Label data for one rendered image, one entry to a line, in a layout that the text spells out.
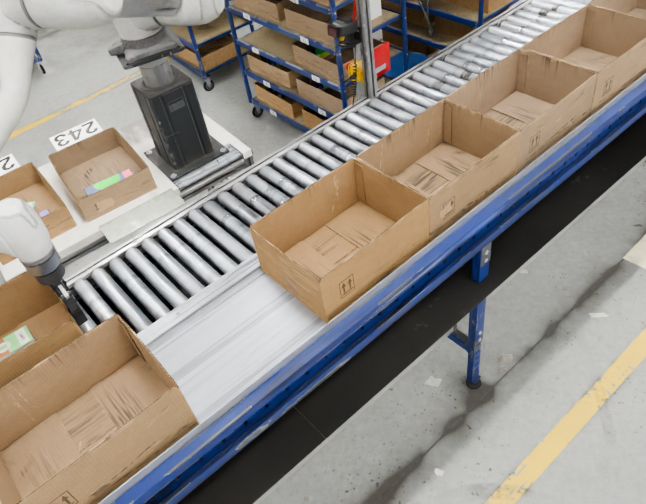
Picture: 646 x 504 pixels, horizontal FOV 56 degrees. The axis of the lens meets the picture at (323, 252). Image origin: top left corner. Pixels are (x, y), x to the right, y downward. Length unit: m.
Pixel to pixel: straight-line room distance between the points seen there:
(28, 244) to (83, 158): 1.08
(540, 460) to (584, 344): 0.55
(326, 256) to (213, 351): 0.42
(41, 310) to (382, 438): 1.27
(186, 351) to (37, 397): 0.36
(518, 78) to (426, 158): 0.50
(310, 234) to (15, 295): 0.91
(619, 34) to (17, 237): 2.10
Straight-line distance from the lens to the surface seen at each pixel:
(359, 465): 2.35
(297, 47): 3.39
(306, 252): 1.75
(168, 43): 2.25
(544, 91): 2.30
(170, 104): 2.32
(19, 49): 1.67
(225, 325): 1.65
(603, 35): 2.61
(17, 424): 1.64
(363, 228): 1.80
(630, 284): 2.94
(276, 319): 1.62
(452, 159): 2.03
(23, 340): 2.05
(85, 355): 1.59
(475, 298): 1.96
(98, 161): 2.66
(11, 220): 1.62
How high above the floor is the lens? 2.11
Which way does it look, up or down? 45 degrees down
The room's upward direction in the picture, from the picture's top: 11 degrees counter-clockwise
